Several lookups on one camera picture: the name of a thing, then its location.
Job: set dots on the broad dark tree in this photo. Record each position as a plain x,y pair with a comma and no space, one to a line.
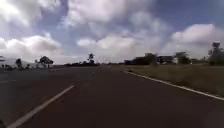
45,61

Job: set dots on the building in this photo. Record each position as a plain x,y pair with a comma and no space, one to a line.
165,59

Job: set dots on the row of trees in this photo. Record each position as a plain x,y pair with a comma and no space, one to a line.
186,58

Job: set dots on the small dark tree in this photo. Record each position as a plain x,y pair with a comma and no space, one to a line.
18,62

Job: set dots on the tall dark tree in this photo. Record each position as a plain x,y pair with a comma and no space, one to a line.
90,58

